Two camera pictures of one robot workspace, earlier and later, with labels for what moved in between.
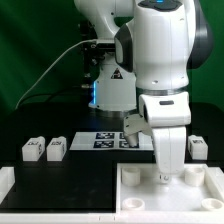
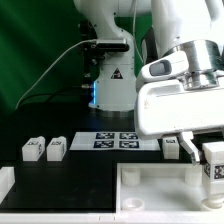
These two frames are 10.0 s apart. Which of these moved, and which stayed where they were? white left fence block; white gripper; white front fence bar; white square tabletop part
Moved: white gripper
Stayed: white left fence block; white square tabletop part; white front fence bar
